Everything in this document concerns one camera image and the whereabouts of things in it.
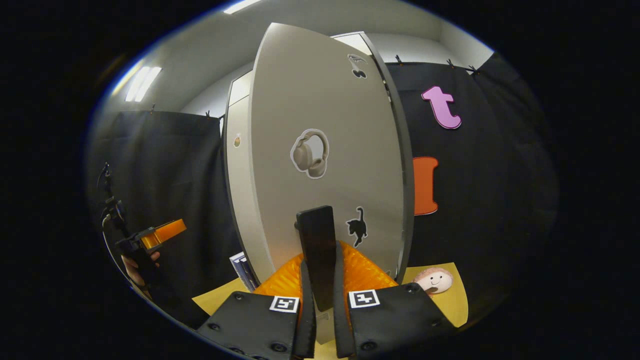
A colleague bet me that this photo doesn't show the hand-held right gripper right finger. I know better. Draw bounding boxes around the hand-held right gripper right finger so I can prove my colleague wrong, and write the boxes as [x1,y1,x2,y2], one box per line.
[332,240,457,360]

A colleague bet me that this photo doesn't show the beige door with headphones sticker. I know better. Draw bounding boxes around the beige door with headphones sticker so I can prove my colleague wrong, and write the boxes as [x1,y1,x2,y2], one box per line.
[250,22,407,347]

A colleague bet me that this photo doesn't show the ceiling light panel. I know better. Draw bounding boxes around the ceiling light panel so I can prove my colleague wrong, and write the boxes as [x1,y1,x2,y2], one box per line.
[222,0,263,15]
[125,66,163,103]

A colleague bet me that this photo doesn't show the beige double-door shoe cabinet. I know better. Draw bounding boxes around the beige double-door shoe cabinet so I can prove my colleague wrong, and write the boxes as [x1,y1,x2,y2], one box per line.
[222,31,416,288]

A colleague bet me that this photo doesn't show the black door handle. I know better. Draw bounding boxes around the black door handle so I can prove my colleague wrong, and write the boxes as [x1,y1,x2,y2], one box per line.
[296,205,337,312]

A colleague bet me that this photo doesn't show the white and blue books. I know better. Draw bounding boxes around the white and blue books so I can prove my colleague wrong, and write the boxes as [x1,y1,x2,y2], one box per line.
[229,251,258,292]

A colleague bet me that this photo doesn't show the beige door with camera sticker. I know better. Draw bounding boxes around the beige door with camera sticker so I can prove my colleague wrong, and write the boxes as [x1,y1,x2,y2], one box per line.
[223,95,262,287]

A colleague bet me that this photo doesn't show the black backdrop cloth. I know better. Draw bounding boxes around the black backdrop cloth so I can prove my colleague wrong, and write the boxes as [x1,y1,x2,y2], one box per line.
[86,52,558,331]

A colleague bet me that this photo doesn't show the beige plush toy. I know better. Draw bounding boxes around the beige plush toy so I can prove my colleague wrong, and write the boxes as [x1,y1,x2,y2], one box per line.
[413,267,454,296]

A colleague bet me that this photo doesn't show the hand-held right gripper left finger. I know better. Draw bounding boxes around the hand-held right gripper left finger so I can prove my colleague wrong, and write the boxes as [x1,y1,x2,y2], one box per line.
[196,242,317,360]

